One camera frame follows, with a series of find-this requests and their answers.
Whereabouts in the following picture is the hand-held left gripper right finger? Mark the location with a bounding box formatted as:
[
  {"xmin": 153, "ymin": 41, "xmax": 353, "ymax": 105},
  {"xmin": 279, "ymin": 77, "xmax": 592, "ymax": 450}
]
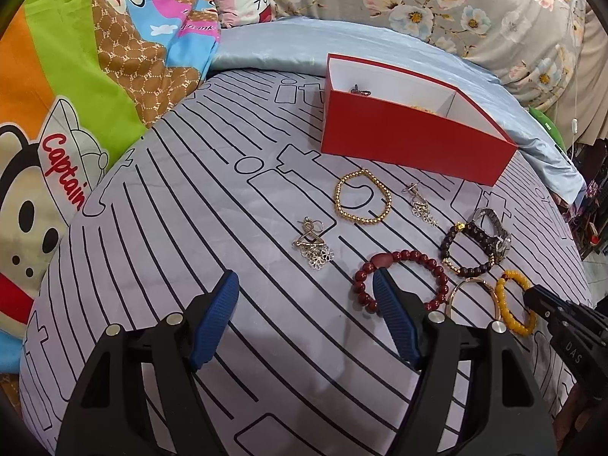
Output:
[{"xmin": 372, "ymin": 266, "xmax": 556, "ymax": 456}]

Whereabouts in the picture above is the silver wristwatch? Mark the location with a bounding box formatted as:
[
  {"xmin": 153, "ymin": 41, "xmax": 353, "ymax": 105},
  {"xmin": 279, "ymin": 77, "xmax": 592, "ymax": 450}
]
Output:
[{"xmin": 468, "ymin": 208, "xmax": 513, "ymax": 262}]

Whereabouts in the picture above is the gold flower dangle earring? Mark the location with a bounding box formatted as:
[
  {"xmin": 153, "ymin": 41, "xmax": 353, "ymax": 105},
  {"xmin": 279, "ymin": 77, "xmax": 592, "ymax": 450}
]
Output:
[
  {"xmin": 291, "ymin": 218, "xmax": 336, "ymax": 271},
  {"xmin": 401, "ymin": 182, "xmax": 439, "ymax": 228}
]

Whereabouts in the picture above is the dark brown bead bracelet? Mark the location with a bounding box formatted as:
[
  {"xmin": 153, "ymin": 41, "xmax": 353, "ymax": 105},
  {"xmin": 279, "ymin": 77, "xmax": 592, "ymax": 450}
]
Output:
[{"xmin": 439, "ymin": 222, "xmax": 497, "ymax": 279}]

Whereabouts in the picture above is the grey floral duvet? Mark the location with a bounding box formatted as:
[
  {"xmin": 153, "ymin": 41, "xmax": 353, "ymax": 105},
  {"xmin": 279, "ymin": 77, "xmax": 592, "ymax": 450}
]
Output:
[{"xmin": 252, "ymin": 0, "xmax": 594, "ymax": 105}]

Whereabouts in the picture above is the gold bangle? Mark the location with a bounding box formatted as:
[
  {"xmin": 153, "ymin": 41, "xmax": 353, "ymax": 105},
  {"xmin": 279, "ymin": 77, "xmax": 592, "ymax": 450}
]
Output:
[{"xmin": 445, "ymin": 278, "xmax": 500, "ymax": 321}]

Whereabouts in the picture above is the dark red bead bracelet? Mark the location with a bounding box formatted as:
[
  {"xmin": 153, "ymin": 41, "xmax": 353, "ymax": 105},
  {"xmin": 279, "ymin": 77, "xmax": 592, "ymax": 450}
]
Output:
[{"xmin": 351, "ymin": 249, "xmax": 450, "ymax": 314}]

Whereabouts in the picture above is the red cardboard box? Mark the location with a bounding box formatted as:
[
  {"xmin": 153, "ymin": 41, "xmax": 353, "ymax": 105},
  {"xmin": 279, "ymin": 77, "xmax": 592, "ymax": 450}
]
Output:
[{"xmin": 320, "ymin": 53, "xmax": 518, "ymax": 186}]

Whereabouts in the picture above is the white cable with switch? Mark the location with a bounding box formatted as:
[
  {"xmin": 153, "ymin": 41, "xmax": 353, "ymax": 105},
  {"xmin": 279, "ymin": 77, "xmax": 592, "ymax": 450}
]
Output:
[{"xmin": 567, "ymin": 57, "xmax": 586, "ymax": 149}]

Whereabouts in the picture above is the beige hanging cloth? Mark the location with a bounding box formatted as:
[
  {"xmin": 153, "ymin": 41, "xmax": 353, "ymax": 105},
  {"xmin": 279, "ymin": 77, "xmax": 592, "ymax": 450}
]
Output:
[{"xmin": 556, "ymin": 9, "xmax": 608, "ymax": 153}]

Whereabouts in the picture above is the colourful cartoon monkey blanket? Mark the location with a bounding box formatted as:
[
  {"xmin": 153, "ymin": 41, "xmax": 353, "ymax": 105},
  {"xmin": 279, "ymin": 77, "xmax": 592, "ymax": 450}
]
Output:
[{"xmin": 0, "ymin": 0, "xmax": 224, "ymax": 376}]

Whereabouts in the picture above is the orange bead bracelet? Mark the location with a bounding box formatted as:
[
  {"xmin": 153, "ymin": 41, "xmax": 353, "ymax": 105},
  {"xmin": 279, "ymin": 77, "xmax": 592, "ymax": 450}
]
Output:
[{"xmin": 495, "ymin": 270, "xmax": 537, "ymax": 338}]

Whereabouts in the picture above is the light blue quilt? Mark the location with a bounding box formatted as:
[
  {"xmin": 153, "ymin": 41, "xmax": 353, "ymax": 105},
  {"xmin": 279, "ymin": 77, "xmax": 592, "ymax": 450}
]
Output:
[{"xmin": 211, "ymin": 16, "xmax": 586, "ymax": 200}]

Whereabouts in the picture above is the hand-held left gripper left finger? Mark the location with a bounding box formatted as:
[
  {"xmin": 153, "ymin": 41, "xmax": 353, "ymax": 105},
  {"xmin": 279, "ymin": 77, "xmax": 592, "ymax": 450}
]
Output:
[{"xmin": 57, "ymin": 270, "xmax": 239, "ymax": 456}]

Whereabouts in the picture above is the gold bead bracelet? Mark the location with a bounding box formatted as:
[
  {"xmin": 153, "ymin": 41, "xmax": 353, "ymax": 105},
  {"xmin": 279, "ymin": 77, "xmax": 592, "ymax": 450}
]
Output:
[{"xmin": 334, "ymin": 168, "xmax": 393, "ymax": 225}]

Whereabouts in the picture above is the grey striped bed sheet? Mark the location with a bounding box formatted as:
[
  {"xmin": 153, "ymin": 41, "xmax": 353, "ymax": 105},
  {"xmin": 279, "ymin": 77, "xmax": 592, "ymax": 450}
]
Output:
[{"xmin": 19, "ymin": 69, "xmax": 594, "ymax": 456}]

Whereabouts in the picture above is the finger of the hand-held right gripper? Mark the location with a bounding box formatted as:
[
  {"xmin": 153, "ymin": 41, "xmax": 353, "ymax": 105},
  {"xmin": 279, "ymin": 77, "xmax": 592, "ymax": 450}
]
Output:
[{"xmin": 522, "ymin": 285, "xmax": 608, "ymax": 390}]

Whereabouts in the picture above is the green plush item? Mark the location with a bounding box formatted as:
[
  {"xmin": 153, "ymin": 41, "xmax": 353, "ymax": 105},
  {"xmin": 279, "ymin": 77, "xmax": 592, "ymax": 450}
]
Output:
[{"xmin": 529, "ymin": 107, "xmax": 566, "ymax": 149}]

